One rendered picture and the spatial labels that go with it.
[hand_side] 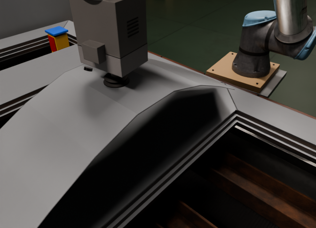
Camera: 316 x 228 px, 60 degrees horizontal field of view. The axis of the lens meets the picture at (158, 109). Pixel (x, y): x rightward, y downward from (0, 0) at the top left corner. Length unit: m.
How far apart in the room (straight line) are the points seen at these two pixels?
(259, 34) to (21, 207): 0.92
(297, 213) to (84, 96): 0.55
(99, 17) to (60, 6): 0.94
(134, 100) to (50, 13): 0.94
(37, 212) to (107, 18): 0.25
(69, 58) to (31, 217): 0.65
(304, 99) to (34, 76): 2.08
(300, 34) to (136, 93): 0.69
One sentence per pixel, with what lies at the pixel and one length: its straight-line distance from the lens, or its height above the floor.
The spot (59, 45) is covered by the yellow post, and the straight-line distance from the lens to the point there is 1.09.
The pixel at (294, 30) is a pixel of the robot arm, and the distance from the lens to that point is 0.98.
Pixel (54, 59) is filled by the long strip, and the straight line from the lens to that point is 0.96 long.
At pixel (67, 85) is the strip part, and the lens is 0.47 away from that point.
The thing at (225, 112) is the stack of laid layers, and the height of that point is 0.85.
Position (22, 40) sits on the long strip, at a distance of 1.16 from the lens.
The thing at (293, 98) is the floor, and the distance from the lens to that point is 2.47.
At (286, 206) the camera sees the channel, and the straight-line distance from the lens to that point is 0.75.
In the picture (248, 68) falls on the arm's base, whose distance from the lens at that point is 1.13.
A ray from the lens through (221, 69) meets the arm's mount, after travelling 1.18.
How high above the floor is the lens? 1.25
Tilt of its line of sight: 37 degrees down
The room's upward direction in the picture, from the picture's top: straight up
